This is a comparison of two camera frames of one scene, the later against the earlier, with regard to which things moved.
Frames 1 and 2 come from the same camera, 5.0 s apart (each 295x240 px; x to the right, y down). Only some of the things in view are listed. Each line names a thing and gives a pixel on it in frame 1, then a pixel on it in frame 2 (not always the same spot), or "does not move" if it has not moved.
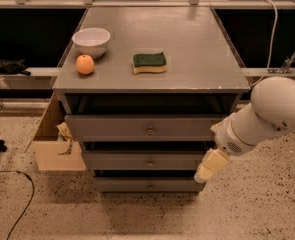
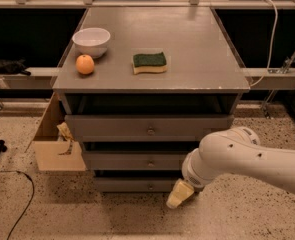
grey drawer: x=142 y=160 does not move
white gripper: x=227 y=139 -> x=192 y=174
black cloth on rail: x=9 y=67 does not move
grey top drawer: x=141 y=127 does not move
